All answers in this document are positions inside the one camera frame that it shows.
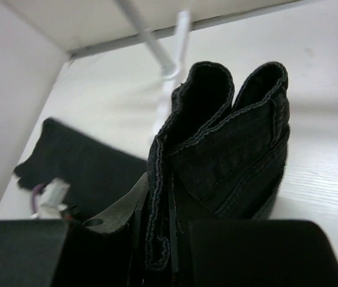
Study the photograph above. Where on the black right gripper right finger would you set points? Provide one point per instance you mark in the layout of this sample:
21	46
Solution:
248	249

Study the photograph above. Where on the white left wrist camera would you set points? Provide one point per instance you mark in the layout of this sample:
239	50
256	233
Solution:
54	194

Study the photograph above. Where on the black denim trousers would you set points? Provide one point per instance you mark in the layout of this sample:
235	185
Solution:
221	153

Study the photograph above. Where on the white clothes rack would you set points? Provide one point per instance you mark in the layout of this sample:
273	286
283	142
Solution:
172	66

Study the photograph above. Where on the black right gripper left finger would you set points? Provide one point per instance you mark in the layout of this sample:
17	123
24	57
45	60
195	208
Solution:
58	252

